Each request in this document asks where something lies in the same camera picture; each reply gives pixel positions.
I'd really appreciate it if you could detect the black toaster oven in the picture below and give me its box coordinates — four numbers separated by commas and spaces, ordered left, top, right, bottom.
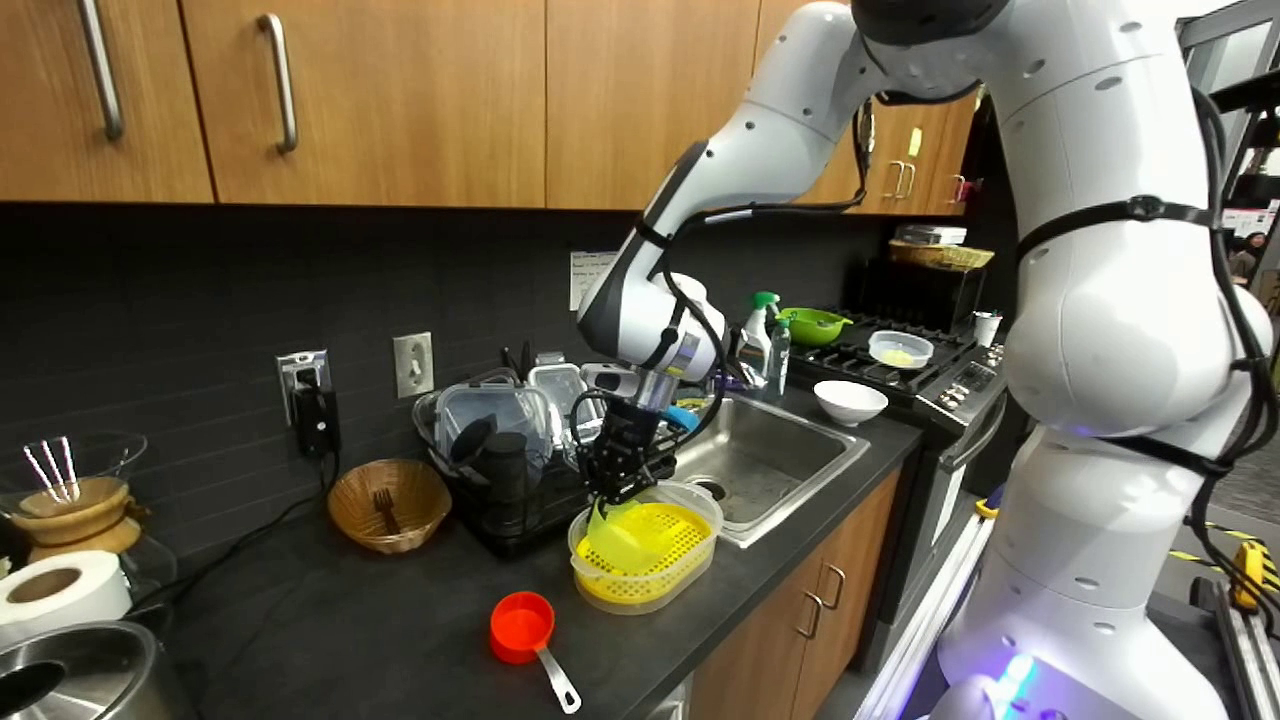
847, 240, 991, 338

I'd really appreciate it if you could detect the black cup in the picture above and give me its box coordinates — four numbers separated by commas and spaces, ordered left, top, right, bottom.
460, 424, 539, 517

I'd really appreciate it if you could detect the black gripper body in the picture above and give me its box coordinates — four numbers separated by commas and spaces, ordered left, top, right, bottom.
577, 397, 676, 474

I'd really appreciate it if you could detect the red measuring cup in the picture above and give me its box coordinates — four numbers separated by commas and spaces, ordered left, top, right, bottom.
484, 589, 588, 715

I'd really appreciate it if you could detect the white switch plate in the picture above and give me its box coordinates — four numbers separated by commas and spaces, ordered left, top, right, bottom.
388, 330, 439, 399

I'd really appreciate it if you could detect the white bowl with food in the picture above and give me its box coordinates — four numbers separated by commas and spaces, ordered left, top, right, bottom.
865, 324, 941, 376

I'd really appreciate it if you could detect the wooden bowl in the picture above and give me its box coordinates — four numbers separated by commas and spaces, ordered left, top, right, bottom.
326, 457, 458, 560

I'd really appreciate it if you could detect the white pink straw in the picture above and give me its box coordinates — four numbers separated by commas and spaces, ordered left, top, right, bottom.
15, 444, 63, 507
56, 432, 86, 499
37, 439, 71, 503

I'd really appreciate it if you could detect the clear rectangular food container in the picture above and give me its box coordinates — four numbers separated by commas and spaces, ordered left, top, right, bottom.
526, 348, 613, 444

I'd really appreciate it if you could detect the stainless steel sink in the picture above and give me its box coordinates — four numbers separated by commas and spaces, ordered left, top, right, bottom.
667, 387, 878, 552

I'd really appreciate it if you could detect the yellow strainer insert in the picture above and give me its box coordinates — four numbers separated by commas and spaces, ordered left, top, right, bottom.
574, 496, 718, 599

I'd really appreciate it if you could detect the woven basket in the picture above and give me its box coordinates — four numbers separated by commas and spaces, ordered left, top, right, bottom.
886, 219, 1001, 282

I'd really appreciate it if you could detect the white wall outlet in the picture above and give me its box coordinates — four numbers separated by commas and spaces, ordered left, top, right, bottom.
274, 348, 337, 432

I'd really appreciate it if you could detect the white spray bottle green top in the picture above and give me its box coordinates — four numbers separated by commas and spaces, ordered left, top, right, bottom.
733, 288, 798, 397

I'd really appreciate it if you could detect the white paper sign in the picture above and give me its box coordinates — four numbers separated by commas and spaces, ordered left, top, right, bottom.
565, 249, 626, 315

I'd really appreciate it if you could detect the black dish rack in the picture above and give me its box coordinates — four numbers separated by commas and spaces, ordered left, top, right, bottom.
409, 376, 694, 560

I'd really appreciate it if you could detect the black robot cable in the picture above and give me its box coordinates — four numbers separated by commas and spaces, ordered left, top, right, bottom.
1011, 78, 1280, 592

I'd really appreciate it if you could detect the utensil holder with sticks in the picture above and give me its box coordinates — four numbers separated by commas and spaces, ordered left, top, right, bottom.
0, 428, 151, 565

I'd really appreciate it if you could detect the black stove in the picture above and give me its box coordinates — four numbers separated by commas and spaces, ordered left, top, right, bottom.
788, 314, 1025, 674

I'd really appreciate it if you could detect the black power cable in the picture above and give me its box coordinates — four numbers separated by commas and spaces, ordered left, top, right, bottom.
129, 454, 331, 622

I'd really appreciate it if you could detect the dark green bowl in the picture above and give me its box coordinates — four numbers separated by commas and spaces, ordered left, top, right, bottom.
776, 305, 856, 354

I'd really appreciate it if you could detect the white paper towel roll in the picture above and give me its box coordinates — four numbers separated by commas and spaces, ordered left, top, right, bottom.
0, 547, 136, 658

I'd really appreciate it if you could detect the stainless steel kettle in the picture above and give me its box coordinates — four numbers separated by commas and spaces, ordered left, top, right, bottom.
0, 622, 175, 720

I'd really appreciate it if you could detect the white ceramic bowl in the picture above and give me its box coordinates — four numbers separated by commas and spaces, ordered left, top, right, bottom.
810, 376, 893, 432

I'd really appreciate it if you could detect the yellow black tool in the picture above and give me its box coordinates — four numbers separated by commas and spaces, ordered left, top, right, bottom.
1222, 535, 1280, 622

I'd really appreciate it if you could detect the black power plug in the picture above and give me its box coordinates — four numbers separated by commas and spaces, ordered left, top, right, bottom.
289, 367, 342, 466

